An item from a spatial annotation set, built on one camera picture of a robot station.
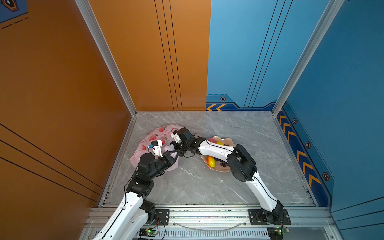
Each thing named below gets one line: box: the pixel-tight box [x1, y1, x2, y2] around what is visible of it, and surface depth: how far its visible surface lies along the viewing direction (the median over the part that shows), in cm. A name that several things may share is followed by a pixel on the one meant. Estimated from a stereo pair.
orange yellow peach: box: [207, 156, 216, 168], surface depth 86 cm
